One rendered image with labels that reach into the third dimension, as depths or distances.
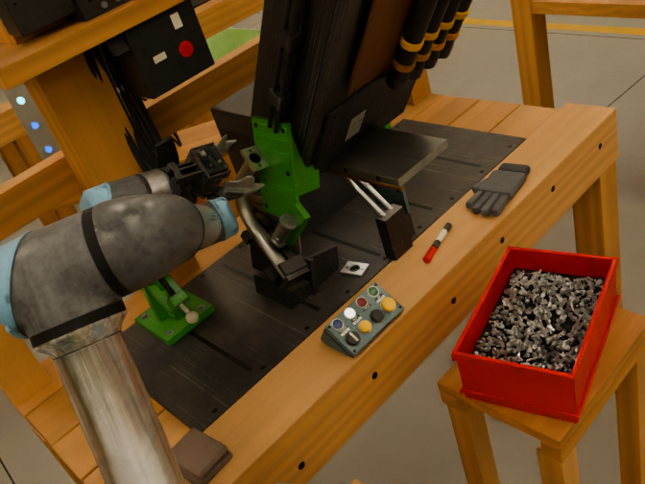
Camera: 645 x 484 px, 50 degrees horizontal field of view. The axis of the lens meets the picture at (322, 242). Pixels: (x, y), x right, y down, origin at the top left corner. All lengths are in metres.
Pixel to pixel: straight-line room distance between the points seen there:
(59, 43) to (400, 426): 1.59
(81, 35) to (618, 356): 1.15
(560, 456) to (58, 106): 1.16
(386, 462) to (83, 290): 1.60
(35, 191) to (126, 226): 0.82
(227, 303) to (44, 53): 0.64
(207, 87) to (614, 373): 1.14
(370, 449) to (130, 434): 1.55
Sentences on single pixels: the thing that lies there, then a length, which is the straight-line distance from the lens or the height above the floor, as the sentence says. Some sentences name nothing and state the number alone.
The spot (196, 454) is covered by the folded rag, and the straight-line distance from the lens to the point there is 1.25.
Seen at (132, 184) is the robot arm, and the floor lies 1.31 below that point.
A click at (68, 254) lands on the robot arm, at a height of 1.44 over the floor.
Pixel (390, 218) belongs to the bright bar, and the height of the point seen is 1.01.
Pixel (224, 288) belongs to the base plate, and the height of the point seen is 0.90.
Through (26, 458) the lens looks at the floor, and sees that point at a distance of 3.01.
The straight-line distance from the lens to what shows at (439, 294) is 1.44.
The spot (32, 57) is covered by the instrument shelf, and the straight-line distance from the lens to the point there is 1.37.
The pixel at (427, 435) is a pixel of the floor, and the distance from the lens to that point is 2.33.
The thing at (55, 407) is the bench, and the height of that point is 0.88.
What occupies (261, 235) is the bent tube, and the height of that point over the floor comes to 1.04.
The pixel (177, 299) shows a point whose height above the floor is 0.99.
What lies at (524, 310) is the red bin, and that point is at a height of 0.89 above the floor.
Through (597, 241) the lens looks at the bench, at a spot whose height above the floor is 0.52.
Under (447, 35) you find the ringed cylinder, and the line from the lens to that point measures 1.44.
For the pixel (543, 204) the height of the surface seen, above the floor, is 0.84.
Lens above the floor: 1.80
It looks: 33 degrees down
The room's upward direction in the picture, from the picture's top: 19 degrees counter-clockwise
